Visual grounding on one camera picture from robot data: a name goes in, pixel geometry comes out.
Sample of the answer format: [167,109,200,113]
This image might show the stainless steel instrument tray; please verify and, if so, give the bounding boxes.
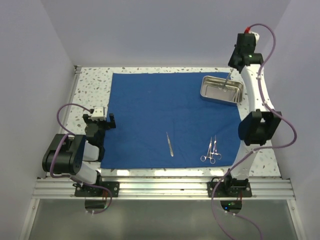
[200,75,244,105]

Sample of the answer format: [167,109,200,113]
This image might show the blue surgical cloth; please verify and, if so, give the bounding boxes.
[100,72,241,169]

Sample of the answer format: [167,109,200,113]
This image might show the silver scalpel handle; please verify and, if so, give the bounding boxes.
[166,132,174,157]

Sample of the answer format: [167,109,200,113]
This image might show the silver surgical forceps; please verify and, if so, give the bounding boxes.
[200,138,216,165]
[210,135,222,160]

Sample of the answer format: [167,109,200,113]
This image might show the silver surgical scissors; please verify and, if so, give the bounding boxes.
[218,68,234,92]

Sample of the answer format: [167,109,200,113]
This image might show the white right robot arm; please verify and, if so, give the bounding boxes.
[221,30,281,197]

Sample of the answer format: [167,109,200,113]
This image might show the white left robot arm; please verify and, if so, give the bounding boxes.
[42,113,116,197]

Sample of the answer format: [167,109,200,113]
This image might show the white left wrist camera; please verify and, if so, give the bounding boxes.
[90,106,106,121]

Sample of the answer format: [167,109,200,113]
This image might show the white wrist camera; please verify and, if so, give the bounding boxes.
[90,106,106,121]
[244,27,260,43]

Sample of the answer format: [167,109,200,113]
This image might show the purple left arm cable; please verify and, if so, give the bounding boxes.
[49,103,113,216]

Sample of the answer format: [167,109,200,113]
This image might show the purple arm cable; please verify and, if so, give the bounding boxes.
[210,23,298,240]
[49,103,113,216]

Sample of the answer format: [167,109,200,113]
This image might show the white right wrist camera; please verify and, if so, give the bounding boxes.
[244,27,260,43]

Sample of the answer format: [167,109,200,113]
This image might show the aluminium left side rail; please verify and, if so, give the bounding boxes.
[44,65,82,179]

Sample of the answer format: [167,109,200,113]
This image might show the aluminium rail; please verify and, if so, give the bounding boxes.
[31,177,296,200]
[44,65,82,179]

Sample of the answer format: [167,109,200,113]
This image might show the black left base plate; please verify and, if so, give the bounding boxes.
[72,181,120,198]

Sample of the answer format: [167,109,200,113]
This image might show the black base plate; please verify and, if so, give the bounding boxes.
[72,181,120,198]
[206,174,253,198]

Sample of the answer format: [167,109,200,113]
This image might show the aluminium front rail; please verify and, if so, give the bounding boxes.
[31,177,296,200]

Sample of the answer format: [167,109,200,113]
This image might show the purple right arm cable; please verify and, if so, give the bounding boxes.
[210,23,298,240]

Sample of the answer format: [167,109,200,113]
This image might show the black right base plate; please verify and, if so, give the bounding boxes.
[206,174,253,198]

